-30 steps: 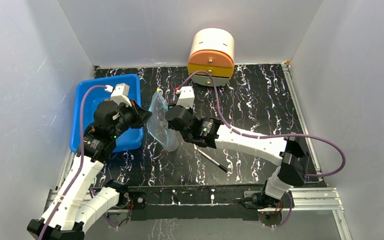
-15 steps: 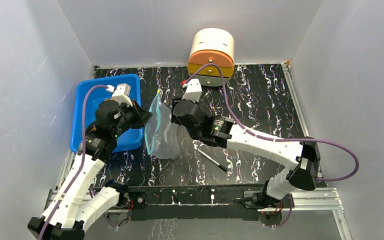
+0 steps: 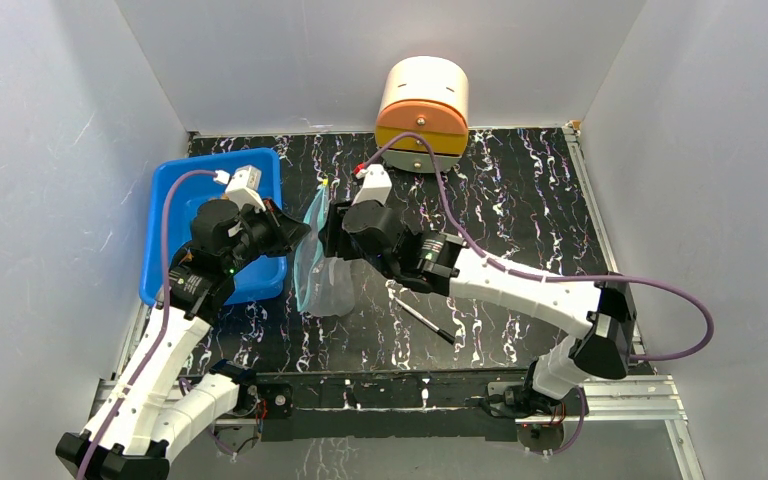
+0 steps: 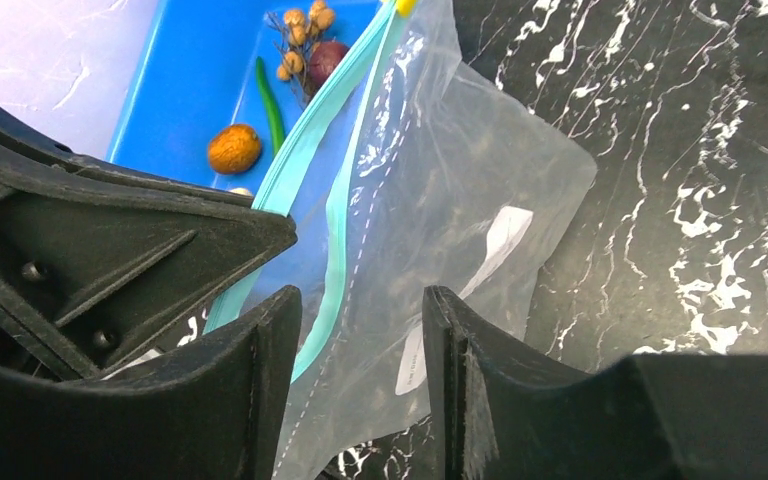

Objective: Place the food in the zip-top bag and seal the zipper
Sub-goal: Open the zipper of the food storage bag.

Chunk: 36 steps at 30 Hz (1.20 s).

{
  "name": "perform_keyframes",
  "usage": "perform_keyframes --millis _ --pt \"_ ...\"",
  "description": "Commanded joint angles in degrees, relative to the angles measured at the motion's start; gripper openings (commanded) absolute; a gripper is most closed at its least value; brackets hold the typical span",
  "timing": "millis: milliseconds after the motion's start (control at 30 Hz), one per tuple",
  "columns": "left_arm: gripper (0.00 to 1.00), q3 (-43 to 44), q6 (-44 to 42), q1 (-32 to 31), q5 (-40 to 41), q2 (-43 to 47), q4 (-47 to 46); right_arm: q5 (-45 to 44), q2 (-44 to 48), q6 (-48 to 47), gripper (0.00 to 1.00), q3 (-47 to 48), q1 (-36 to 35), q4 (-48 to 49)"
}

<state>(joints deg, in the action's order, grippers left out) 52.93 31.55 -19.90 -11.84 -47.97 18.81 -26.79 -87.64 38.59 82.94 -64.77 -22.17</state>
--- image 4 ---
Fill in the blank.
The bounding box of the dark red onion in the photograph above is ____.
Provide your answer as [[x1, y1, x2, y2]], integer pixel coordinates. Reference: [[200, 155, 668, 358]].
[[307, 40, 350, 91]]

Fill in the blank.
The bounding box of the blue plastic bin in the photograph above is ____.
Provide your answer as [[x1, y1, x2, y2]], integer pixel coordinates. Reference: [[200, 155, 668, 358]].
[[105, 0, 385, 200]]

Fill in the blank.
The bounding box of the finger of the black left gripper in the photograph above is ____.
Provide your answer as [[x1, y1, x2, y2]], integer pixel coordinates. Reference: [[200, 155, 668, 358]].
[[0, 107, 297, 380]]

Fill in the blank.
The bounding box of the clear zip top bag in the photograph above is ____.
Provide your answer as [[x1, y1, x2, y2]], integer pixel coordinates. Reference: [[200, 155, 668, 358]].
[[206, 1, 596, 479]]

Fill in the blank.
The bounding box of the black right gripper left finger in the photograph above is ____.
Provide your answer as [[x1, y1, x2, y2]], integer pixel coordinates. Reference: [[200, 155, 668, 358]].
[[0, 286, 301, 479]]

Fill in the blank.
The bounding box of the brown longan bunch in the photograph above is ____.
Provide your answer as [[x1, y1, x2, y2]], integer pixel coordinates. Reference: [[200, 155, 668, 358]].
[[266, 0, 336, 105]]

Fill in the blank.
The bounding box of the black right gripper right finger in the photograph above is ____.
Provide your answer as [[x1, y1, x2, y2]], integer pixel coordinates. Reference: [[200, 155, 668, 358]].
[[422, 286, 768, 479]]

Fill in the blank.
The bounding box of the green chili pepper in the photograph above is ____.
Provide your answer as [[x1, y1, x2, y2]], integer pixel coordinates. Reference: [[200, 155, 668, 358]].
[[254, 57, 286, 157]]

